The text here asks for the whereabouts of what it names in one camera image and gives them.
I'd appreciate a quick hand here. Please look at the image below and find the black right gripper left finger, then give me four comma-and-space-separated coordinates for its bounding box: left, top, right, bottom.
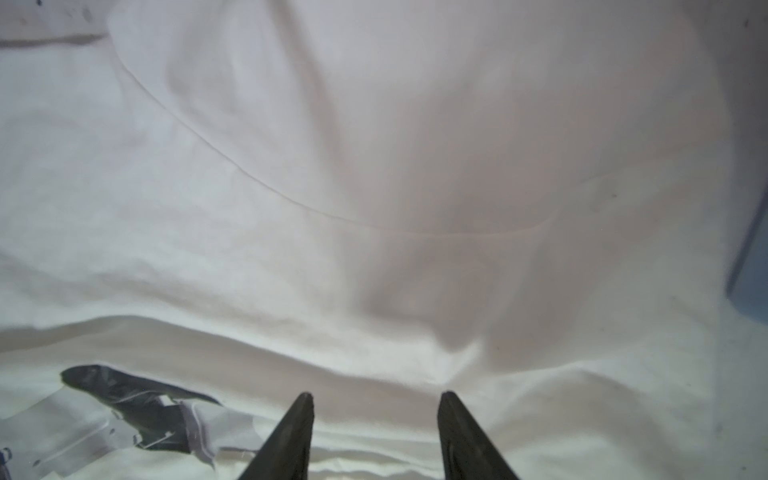
238, 392, 314, 480

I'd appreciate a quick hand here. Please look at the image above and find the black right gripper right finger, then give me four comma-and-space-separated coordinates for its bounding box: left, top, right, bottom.
437, 391, 519, 480

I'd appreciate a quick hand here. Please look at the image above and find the white t-shirt with robot print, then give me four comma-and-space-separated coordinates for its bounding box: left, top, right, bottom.
1, 1, 767, 479

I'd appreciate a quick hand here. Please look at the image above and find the light blue perforated laundry basket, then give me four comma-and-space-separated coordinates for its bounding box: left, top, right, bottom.
726, 191, 767, 324

